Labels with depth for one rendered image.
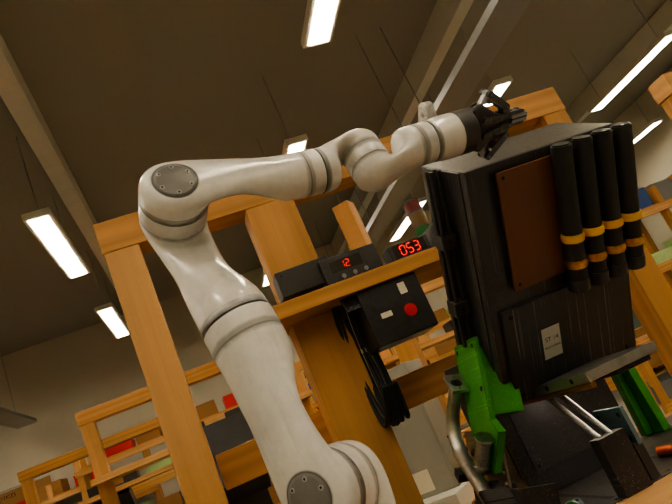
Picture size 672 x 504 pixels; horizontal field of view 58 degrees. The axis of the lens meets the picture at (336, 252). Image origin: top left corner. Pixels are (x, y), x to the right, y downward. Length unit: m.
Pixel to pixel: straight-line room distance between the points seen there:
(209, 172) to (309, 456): 0.39
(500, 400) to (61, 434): 10.61
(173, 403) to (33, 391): 10.28
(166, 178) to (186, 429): 0.86
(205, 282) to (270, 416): 0.19
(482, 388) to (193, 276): 0.70
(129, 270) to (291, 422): 1.05
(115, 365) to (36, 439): 1.68
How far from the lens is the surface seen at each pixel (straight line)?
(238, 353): 0.71
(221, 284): 0.75
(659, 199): 7.25
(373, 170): 0.93
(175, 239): 0.84
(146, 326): 1.61
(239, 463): 1.64
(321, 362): 1.59
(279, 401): 0.68
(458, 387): 1.35
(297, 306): 1.49
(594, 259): 1.30
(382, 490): 0.71
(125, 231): 1.69
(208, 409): 8.25
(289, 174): 0.87
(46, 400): 11.73
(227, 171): 0.84
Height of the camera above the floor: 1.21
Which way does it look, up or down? 15 degrees up
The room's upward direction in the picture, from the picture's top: 24 degrees counter-clockwise
